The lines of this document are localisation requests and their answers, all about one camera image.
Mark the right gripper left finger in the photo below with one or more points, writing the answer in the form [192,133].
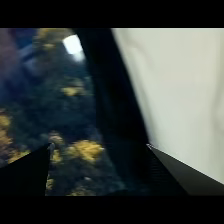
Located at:
[25,175]

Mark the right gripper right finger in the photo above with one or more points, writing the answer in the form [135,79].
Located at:
[190,181]

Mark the cream garment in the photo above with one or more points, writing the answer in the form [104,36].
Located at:
[180,90]

